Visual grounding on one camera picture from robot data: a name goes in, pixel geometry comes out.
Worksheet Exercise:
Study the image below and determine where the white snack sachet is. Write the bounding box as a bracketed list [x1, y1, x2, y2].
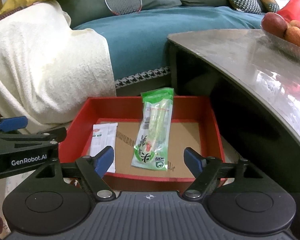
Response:
[89, 122, 119, 173]

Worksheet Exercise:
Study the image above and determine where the red storage box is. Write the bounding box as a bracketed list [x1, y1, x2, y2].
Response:
[59, 96, 225, 192]

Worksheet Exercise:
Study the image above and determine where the green rice cracker packet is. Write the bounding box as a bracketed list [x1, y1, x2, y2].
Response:
[131, 88, 174, 171]

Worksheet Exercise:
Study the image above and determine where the cream white blanket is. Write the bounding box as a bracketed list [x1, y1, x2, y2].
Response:
[0, 0, 116, 133]

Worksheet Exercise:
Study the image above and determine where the grey coffee table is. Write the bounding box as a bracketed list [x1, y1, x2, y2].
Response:
[168, 29, 300, 144]

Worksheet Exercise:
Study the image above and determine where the teal sofa cover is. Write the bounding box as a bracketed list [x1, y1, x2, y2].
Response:
[75, 6, 263, 89]

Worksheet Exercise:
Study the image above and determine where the glass fruit bowl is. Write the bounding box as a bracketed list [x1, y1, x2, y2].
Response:
[261, 28, 300, 60]

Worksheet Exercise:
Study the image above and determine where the red apple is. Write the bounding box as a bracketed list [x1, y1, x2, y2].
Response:
[261, 12, 288, 38]

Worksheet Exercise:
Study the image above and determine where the orange fruit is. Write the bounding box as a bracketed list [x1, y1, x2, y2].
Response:
[285, 27, 300, 47]

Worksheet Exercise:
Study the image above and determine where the badminton racket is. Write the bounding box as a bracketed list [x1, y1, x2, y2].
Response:
[104, 0, 142, 16]

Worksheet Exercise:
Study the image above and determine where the small mustard cushion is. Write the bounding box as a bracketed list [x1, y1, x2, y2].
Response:
[260, 0, 280, 12]

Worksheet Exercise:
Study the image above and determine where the red plastic bag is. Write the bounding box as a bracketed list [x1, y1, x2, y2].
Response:
[277, 0, 300, 22]

